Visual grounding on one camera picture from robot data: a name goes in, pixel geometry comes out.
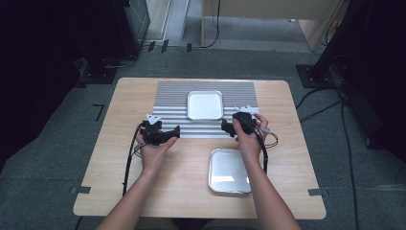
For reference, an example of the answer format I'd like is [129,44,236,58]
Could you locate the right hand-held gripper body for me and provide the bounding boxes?
[232,104,260,135]

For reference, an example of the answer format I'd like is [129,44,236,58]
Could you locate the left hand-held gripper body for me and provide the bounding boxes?
[139,113,173,147]

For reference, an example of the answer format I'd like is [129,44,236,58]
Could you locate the shallow silver metal tray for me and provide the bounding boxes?
[208,148,252,196]
[187,90,224,121]

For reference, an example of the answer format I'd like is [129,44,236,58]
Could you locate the person's left hand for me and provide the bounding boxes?
[135,130,179,175]

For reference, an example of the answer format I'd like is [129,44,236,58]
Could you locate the person's right hand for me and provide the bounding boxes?
[232,113,271,164]

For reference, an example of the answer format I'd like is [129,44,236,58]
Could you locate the grey white striped mat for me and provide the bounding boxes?
[152,80,260,140]

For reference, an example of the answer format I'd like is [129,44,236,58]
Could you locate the black stand base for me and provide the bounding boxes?
[80,57,120,85]
[295,63,340,89]

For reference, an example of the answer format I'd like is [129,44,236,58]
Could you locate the grey floor tape strip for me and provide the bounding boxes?
[307,188,330,197]
[70,185,92,195]

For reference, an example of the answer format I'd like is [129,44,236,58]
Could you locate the light wooden desk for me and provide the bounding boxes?
[200,0,349,52]

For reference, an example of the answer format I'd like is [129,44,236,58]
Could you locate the dark glass cabinet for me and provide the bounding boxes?
[123,0,151,50]

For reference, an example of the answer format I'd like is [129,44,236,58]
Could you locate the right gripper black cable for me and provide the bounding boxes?
[254,124,280,175]

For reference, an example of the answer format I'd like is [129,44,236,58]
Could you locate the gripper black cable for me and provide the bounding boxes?
[254,124,280,175]
[122,124,148,197]

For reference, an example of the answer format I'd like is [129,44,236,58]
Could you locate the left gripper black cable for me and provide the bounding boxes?
[122,124,148,197]

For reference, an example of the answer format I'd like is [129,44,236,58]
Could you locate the black hanging cable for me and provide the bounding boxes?
[204,0,222,50]

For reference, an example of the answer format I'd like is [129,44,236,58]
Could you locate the long black floor cable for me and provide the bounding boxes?
[338,92,361,230]

